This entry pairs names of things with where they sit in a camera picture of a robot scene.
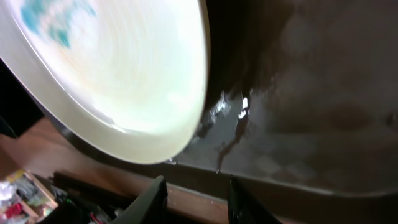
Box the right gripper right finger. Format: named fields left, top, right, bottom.
left=227, top=177, right=282, bottom=224

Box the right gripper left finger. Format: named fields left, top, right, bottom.
left=111, top=176, right=168, bottom=224

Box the white plate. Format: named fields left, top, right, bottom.
left=1, top=0, right=210, bottom=164

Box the brown plastic serving tray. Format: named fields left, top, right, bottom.
left=54, top=0, right=397, bottom=223

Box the cluttered box on floor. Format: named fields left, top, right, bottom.
left=1, top=170, right=58, bottom=224

